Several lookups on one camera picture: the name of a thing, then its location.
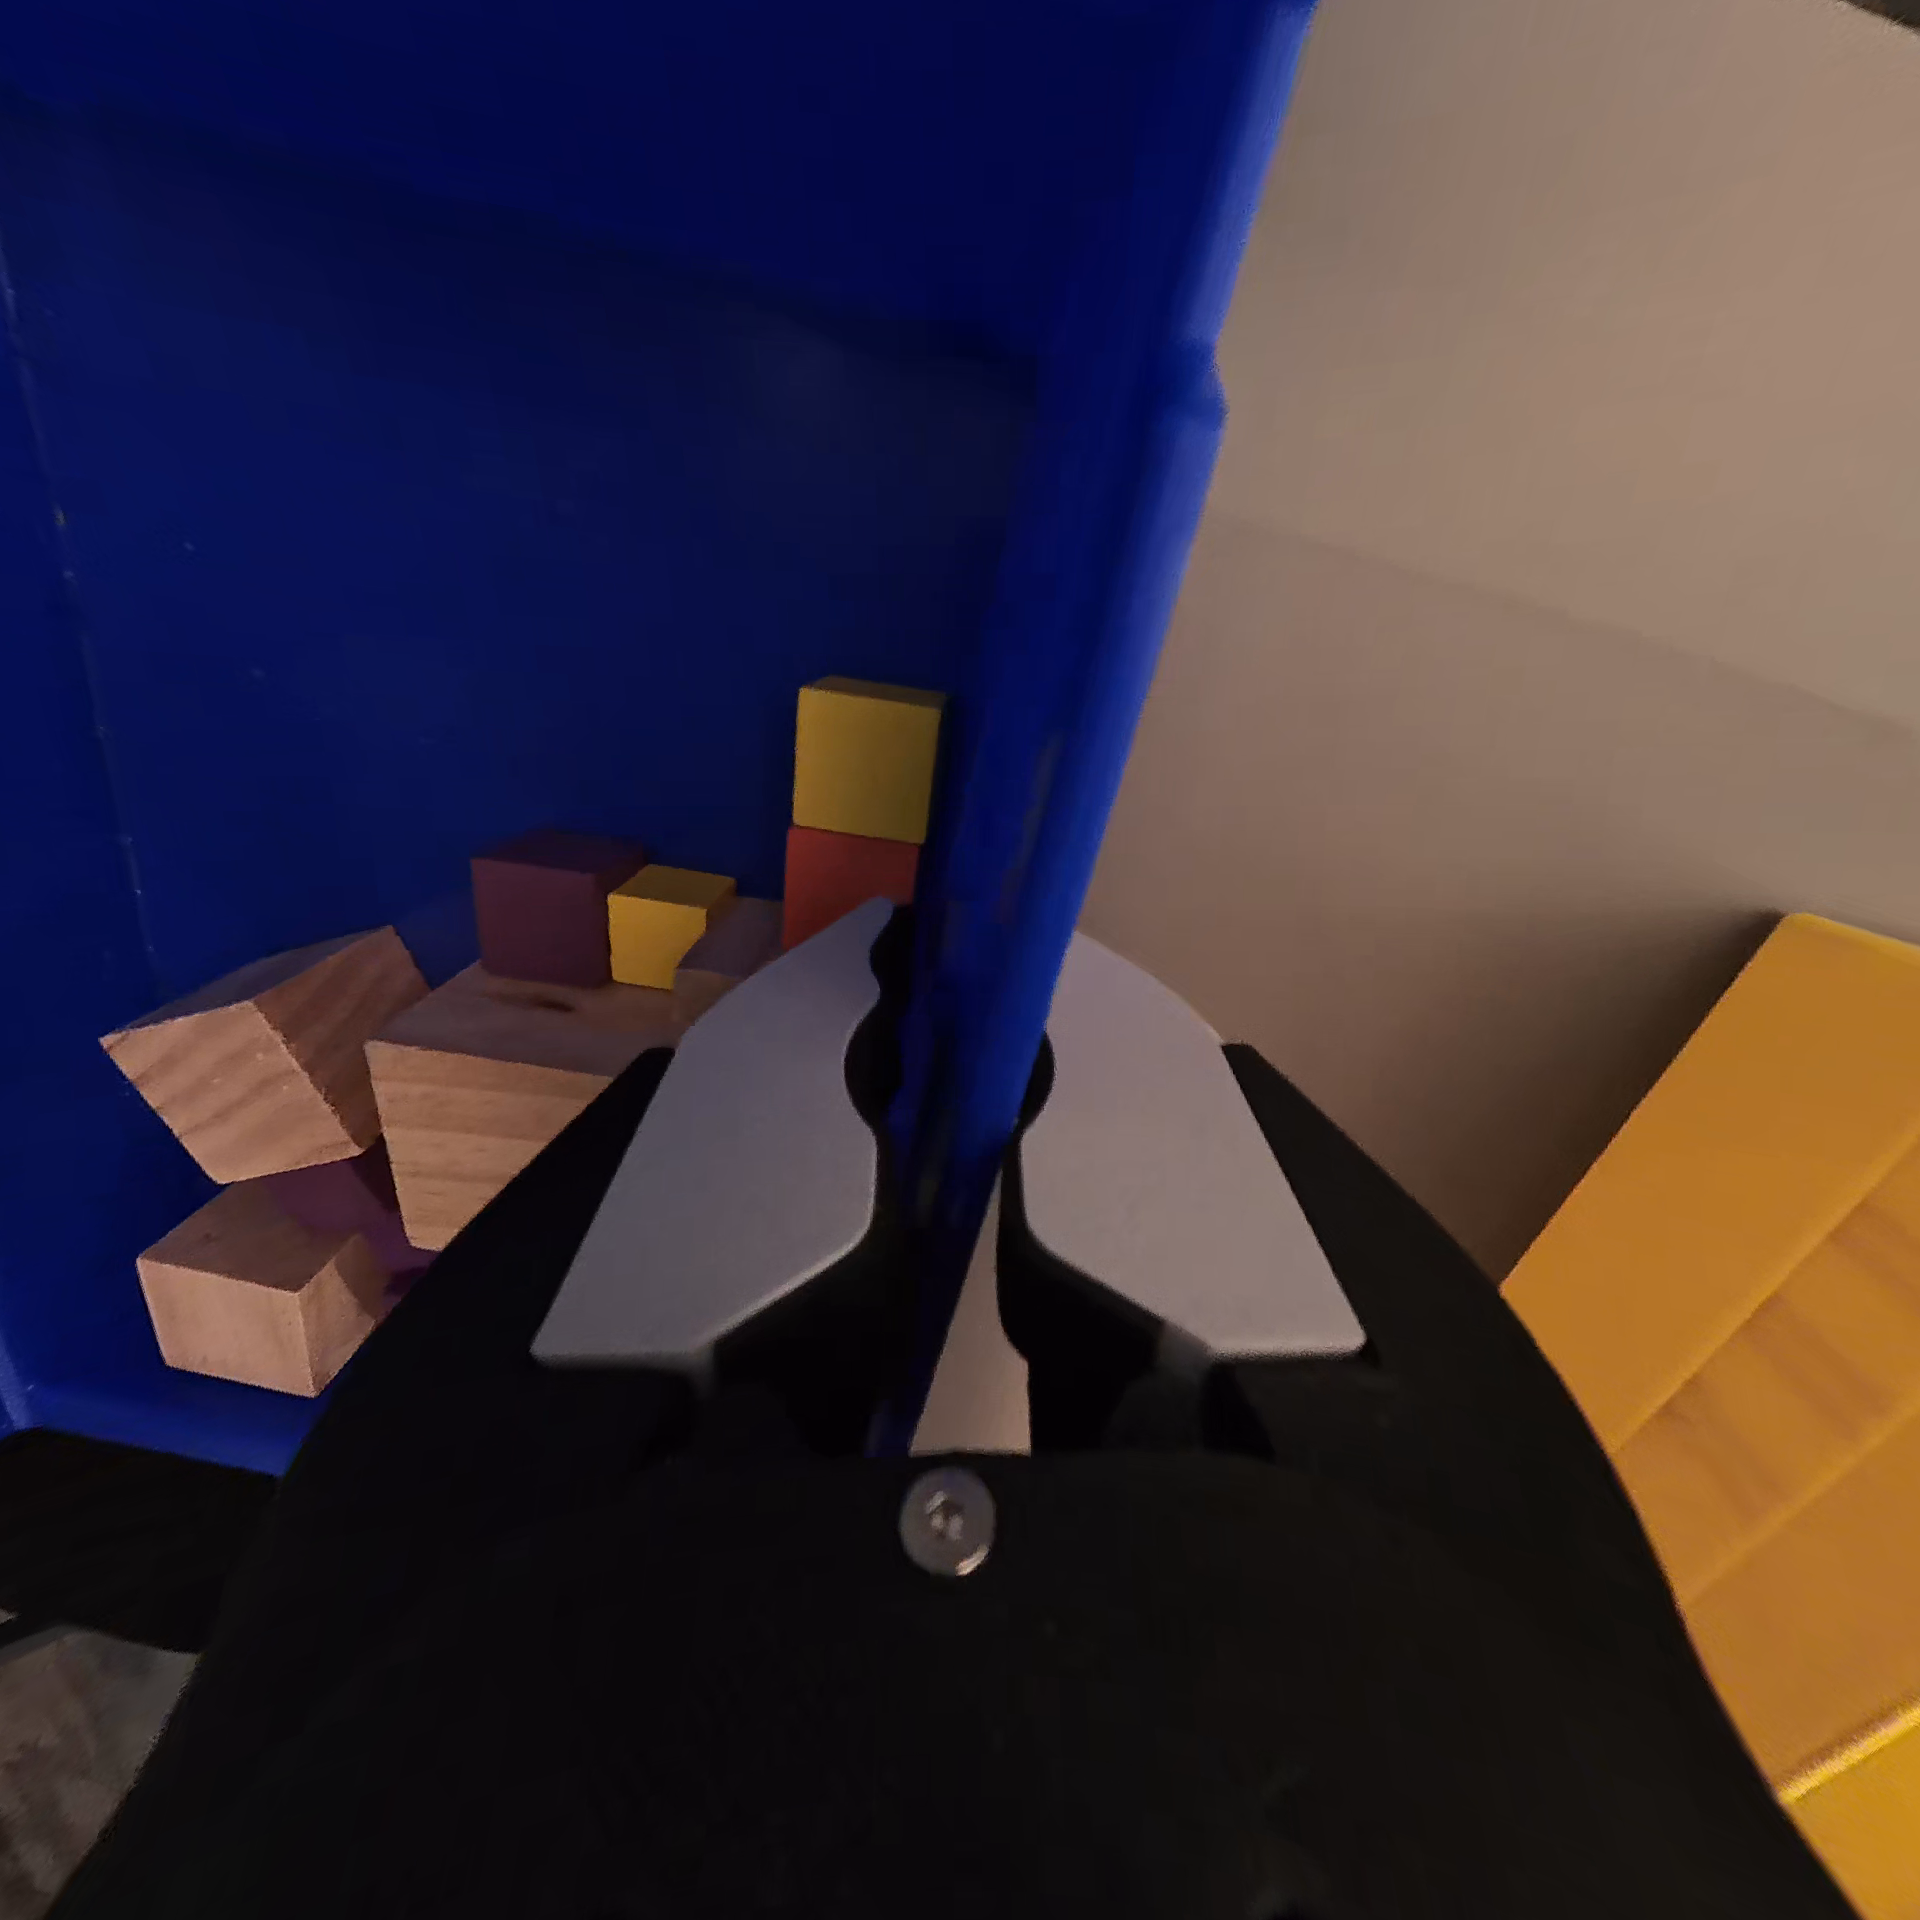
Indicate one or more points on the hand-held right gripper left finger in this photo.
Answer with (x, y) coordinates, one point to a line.
(734, 1170)

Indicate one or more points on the pile of wooden cubes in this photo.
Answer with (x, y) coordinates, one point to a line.
(481, 1096)

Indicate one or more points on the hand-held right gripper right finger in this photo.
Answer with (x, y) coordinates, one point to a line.
(1172, 1184)

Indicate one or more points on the blue plastic box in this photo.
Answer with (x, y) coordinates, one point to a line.
(524, 450)

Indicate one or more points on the yellow plastic box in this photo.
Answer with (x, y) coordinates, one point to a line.
(1771, 1201)

